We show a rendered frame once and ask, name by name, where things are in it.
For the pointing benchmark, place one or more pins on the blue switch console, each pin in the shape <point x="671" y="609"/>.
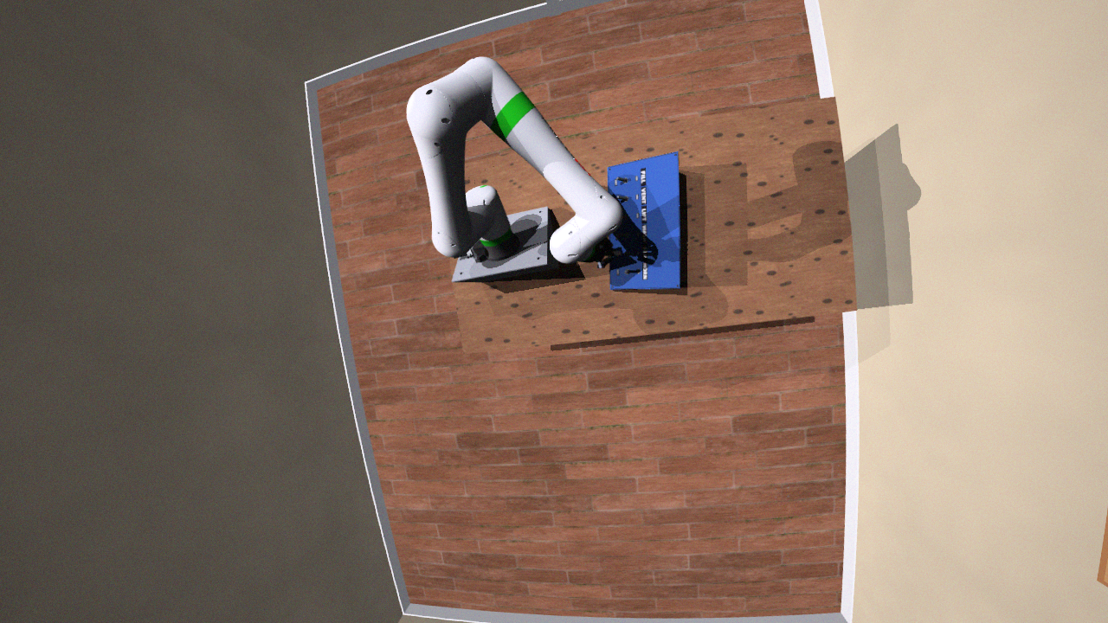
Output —
<point x="649" y="193"/>

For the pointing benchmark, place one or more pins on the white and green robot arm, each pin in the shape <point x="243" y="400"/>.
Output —
<point x="441" y="113"/>

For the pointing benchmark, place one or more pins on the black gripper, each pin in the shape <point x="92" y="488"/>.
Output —
<point x="608" y="244"/>

